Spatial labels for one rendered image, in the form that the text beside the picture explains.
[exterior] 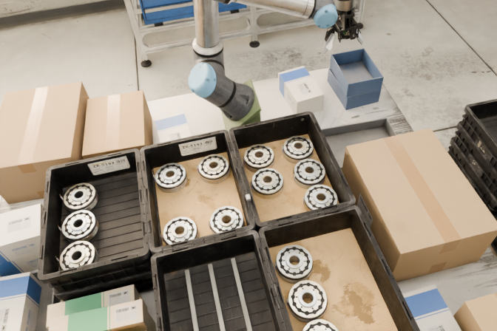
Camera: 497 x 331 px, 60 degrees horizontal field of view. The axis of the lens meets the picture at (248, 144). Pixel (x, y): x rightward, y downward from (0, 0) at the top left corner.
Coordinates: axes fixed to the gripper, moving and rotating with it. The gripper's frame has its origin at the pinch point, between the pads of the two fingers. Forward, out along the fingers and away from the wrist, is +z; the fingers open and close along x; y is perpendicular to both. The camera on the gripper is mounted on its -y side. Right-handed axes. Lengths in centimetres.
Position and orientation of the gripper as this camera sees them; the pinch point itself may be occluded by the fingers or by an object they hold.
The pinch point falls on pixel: (342, 47)
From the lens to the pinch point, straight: 178.8
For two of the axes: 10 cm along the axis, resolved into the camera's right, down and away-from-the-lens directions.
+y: 1.9, 7.3, -6.5
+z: 1.5, 6.4, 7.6
